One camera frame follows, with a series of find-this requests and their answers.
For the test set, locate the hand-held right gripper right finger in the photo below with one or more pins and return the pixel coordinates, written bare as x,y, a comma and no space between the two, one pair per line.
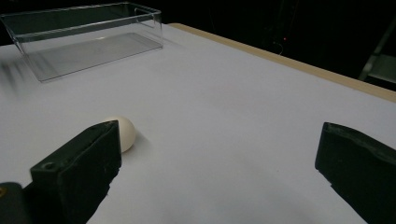
364,168

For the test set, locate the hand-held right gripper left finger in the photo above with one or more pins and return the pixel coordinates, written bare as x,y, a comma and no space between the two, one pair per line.
77,168

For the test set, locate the white egg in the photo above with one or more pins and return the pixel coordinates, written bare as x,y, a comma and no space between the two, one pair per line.
127,133

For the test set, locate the clear plastic container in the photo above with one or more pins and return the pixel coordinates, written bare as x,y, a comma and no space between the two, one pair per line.
90,53

